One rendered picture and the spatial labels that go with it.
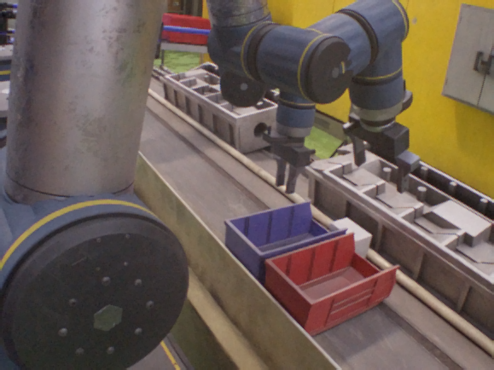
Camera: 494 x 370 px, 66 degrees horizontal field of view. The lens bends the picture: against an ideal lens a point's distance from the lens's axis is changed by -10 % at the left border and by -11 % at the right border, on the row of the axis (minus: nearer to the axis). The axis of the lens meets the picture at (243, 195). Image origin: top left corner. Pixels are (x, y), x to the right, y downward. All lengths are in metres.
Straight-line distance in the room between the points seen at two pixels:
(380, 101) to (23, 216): 0.63
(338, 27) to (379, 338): 0.80
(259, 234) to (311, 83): 0.78
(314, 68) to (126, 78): 0.32
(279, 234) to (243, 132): 0.77
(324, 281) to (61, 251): 1.03
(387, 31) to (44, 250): 0.61
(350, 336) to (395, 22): 0.77
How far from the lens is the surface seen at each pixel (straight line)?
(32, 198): 0.40
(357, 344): 1.14
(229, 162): 1.98
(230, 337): 1.31
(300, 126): 1.17
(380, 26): 0.73
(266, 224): 1.33
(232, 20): 0.73
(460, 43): 3.63
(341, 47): 0.65
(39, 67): 0.37
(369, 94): 0.79
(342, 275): 1.34
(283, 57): 0.65
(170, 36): 2.17
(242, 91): 0.96
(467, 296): 1.29
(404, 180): 0.93
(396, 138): 0.85
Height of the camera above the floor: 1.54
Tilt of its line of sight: 28 degrees down
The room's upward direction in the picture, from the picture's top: 6 degrees clockwise
